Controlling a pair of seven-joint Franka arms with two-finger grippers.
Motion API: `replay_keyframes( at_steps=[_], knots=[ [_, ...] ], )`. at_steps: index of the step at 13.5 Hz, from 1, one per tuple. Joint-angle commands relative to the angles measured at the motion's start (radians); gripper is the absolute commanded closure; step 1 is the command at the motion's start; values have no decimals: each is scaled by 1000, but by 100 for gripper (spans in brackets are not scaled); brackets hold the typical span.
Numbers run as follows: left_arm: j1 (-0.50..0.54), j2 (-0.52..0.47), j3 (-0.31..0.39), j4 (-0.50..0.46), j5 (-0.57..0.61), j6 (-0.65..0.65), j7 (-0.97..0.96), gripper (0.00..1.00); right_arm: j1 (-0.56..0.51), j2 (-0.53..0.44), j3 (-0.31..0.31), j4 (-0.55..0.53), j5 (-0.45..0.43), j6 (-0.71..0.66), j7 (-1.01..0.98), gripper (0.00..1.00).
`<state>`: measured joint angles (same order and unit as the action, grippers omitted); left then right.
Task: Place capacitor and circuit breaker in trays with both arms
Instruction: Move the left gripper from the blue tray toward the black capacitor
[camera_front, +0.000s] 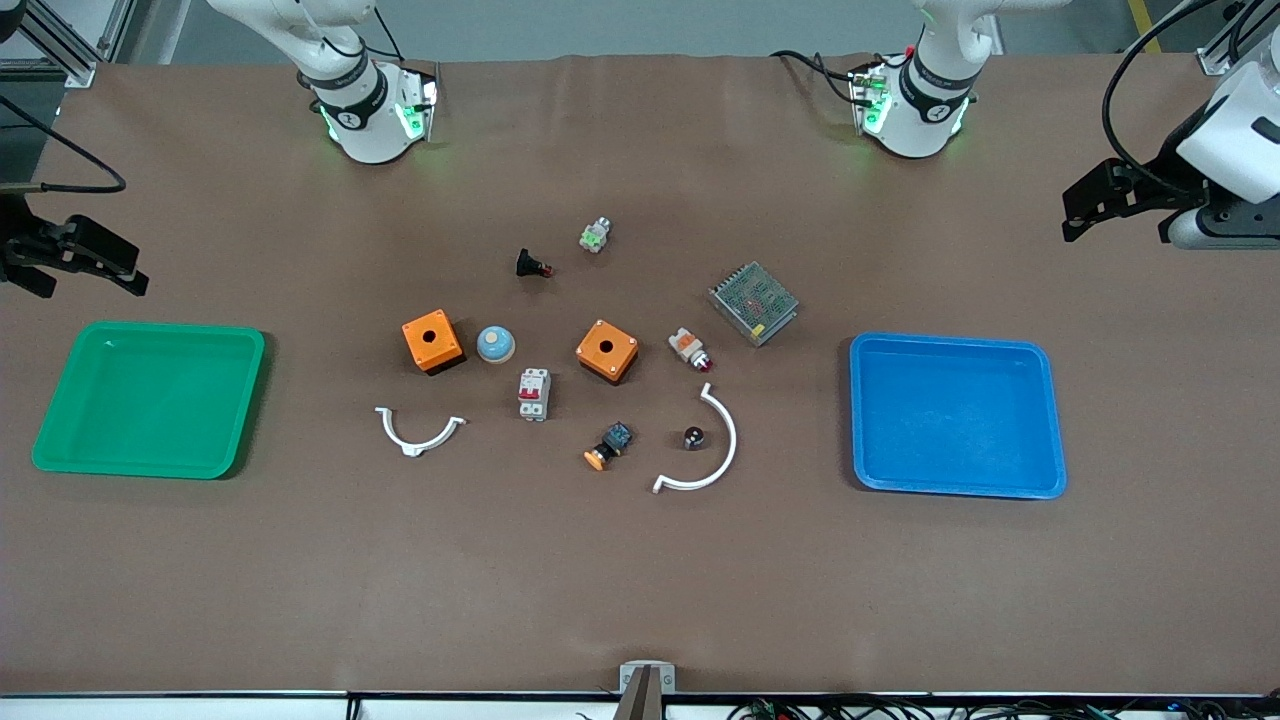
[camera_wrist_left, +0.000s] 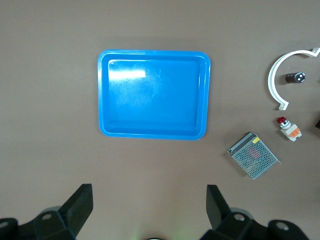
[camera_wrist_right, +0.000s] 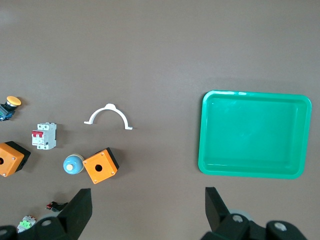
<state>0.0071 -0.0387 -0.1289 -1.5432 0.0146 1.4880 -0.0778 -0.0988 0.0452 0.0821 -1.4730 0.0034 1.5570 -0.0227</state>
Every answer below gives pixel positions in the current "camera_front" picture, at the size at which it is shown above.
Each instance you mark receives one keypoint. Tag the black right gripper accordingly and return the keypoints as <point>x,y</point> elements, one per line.
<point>12,237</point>

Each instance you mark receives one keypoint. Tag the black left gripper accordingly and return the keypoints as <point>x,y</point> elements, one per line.
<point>1166,171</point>

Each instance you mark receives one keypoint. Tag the white red circuit breaker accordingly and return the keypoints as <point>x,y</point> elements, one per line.
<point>534,395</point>

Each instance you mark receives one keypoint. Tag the black cylindrical capacitor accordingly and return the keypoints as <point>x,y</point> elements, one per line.
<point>694,438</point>

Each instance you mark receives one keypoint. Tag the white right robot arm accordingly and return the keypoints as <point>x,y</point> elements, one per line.
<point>360,120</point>

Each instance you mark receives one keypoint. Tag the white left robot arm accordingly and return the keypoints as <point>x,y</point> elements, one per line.
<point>915,120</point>

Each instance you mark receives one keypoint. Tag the green plastic tray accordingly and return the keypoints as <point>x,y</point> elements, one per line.
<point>150,400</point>

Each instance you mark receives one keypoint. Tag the blue plastic tray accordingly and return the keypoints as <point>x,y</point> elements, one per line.
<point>955,415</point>

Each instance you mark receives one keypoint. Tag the orange button box with hole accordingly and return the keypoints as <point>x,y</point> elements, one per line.
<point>432,340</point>
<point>607,350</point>

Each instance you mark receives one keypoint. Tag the small white pipe clamp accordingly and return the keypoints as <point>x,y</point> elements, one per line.
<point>410,445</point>

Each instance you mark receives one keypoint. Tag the silver mesh power supply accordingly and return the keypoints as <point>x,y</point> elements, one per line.
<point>753,303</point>

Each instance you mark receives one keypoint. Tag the blue dome button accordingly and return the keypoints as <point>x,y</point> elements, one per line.
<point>496,345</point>

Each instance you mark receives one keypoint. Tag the black indicator lamp red tip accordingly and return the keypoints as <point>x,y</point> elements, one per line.
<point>527,263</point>

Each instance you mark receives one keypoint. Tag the red indicator lamp orange body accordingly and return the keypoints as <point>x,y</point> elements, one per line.
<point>686,346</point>

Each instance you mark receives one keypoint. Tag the large white arc clamp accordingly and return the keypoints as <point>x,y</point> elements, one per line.
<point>730,440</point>

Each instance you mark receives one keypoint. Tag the orange mushroom push button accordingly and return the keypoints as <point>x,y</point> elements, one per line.
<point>598,458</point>

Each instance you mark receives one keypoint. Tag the brown table mat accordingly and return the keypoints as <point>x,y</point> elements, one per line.
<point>640,570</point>

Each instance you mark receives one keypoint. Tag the aluminium frame profile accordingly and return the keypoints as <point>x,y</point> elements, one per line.
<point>75,68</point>
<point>115,30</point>
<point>1215,58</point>

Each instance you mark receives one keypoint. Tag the green white switch block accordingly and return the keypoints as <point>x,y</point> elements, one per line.
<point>595,236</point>

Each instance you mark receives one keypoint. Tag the grey metal bracket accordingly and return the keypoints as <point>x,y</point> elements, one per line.
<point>668,680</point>

